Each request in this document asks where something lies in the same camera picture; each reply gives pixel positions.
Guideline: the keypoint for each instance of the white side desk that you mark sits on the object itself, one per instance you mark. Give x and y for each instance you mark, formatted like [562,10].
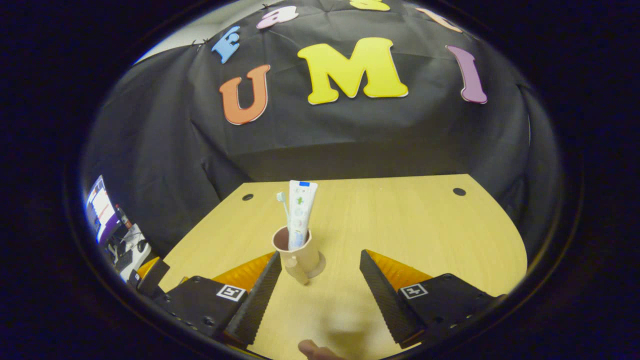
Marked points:
[131,250]

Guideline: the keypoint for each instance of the computer monitor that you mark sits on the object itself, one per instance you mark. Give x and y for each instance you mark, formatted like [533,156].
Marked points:
[102,207]

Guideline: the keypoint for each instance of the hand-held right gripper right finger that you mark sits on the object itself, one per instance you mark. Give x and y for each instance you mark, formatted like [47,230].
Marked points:
[385,300]

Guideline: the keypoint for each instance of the black backdrop cloth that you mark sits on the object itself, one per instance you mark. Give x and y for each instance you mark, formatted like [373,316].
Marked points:
[350,135]

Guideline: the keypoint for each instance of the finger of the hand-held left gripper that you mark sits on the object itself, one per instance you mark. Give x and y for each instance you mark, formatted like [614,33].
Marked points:
[152,277]

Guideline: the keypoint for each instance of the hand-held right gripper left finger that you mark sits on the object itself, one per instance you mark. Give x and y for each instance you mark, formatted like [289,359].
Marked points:
[257,300]

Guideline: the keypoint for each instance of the small dark bottle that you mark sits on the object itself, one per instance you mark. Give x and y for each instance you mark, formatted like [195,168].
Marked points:
[123,217]

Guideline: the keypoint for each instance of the round brown coaster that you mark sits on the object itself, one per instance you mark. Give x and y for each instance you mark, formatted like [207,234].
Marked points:
[321,264]

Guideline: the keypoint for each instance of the white toothpaste tube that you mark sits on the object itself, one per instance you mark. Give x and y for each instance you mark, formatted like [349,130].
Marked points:
[301,210]

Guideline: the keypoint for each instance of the pale green toothbrush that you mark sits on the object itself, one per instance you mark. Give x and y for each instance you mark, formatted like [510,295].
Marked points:
[284,205]

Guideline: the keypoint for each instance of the wooden desktop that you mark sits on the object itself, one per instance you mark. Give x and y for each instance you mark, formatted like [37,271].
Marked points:
[400,225]

